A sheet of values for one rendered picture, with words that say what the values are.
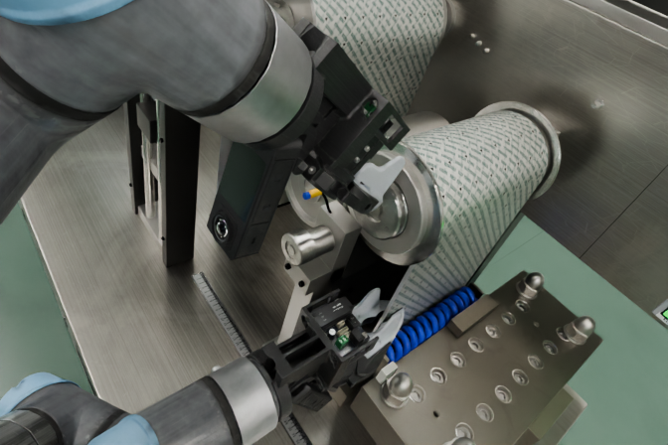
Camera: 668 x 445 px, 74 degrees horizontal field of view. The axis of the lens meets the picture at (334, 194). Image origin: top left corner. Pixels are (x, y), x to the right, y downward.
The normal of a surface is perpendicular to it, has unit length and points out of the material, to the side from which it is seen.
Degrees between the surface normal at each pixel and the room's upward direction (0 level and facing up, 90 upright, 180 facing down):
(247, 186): 78
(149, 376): 0
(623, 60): 90
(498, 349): 0
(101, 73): 106
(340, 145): 50
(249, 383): 1
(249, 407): 31
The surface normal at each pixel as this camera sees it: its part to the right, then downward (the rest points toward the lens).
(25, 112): 0.19, 0.80
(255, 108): 0.47, 0.76
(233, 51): 0.73, 0.47
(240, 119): 0.22, 0.90
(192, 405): 0.16, -0.80
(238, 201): -0.69, 0.11
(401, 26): 0.65, 0.36
